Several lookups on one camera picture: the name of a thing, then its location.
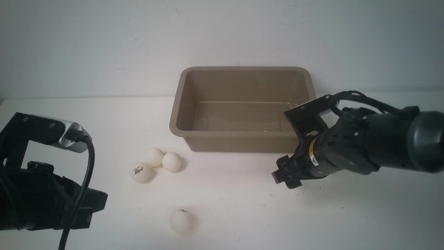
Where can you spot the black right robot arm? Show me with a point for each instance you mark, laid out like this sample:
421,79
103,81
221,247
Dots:
412,143

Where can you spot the tan plastic storage bin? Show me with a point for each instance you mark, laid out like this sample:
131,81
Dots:
239,108

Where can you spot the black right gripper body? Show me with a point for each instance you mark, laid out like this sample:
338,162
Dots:
323,151

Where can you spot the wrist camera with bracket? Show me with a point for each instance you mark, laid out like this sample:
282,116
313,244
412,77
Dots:
306,117
22,128

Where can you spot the white ping-pong ball lone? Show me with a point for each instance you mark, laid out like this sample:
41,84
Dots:
181,221

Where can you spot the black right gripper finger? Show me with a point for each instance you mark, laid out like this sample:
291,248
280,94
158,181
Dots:
287,172

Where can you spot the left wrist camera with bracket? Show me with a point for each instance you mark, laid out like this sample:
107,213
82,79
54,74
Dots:
22,128

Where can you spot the white ping-pong ball with logo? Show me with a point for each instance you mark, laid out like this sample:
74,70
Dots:
140,172

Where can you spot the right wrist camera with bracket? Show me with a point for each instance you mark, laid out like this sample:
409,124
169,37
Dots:
306,117

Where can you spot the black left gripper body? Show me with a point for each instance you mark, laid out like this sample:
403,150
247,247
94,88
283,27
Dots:
35,198

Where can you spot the plain white ping-pong ball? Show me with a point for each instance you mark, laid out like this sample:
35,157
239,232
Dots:
154,157
171,161

